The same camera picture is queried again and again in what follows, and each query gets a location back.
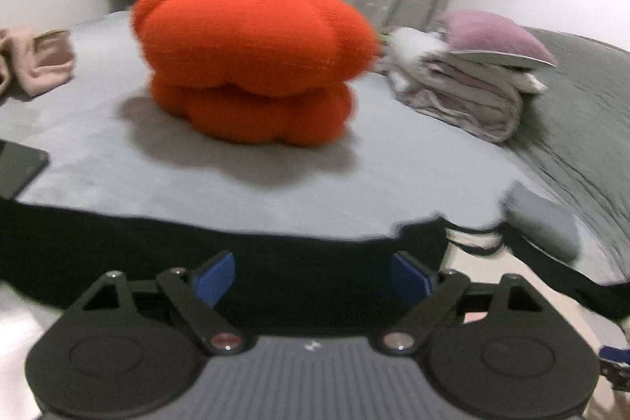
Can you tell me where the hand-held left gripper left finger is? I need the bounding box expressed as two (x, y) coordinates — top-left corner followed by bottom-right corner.
(74, 250), (247, 355)

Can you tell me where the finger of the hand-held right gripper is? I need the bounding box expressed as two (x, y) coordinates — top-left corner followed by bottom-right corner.
(598, 344), (630, 390)

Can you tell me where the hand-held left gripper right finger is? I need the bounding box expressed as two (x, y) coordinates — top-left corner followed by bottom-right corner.
(376, 251), (551, 355)

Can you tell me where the cream printed sweatshirt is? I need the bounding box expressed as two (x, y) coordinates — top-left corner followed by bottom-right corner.
(440, 233), (630, 401)

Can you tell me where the black sweater with white trim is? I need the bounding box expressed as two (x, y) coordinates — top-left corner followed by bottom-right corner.
(0, 196), (630, 327)

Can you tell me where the folded grey garment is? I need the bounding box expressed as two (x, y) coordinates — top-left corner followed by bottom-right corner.
(502, 181), (580, 262)

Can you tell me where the folded white pink quilt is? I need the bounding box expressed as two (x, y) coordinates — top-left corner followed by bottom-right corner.
(386, 26), (549, 144)

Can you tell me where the orange pumpkin plush pillow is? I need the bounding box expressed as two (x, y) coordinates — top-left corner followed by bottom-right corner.
(130, 0), (381, 149)

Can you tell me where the dark phone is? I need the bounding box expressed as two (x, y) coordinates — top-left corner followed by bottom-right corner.
(0, 141), (51, 200)

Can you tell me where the grey quilted blanket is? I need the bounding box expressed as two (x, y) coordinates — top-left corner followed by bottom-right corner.
(507, 26), (630, 288)

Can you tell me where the pink pillow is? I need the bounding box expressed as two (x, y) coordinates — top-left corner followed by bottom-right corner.
(438, 9), (560, 69)

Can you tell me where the beige cloth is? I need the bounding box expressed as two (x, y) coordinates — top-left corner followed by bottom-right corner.
(0, 28), (76, 100)

